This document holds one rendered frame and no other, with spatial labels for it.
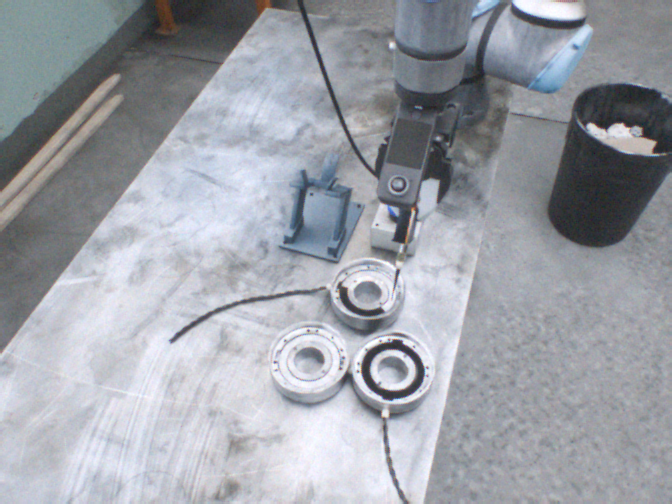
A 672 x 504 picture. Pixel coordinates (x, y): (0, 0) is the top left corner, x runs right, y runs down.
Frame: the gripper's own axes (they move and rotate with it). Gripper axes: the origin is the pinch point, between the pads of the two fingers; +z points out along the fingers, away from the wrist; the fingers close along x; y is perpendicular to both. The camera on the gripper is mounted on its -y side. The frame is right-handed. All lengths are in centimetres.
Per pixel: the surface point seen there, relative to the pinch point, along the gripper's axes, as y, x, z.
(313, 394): -24.1, 4.6, 9.5
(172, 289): -13.9, 31.5, 13.1
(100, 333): -24.1, 37.3, 13.1
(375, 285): -4.8, 2.8, 10.9
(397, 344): -13.4, -3.0, 10.3
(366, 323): -11.7, 1.8, 10.2
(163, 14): 163, 159, 84
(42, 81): 91, 168, 75
